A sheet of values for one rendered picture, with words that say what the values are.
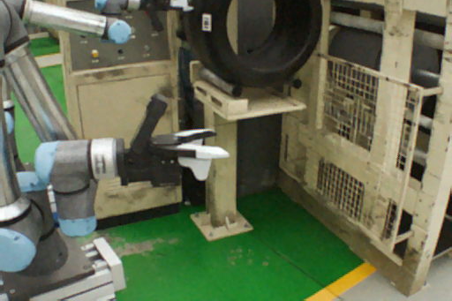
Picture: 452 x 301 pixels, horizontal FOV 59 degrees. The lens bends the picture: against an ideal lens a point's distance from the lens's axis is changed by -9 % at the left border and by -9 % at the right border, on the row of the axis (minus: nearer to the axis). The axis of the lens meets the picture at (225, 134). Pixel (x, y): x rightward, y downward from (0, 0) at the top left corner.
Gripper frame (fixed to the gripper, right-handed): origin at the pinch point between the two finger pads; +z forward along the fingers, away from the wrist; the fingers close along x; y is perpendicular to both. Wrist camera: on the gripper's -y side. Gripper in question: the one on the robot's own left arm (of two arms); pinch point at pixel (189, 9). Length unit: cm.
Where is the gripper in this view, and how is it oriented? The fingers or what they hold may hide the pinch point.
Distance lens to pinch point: 166.7
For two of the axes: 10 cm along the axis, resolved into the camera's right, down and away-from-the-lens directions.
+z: 9.0, -0.4, 4.3
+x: -4.2, -3.4, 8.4
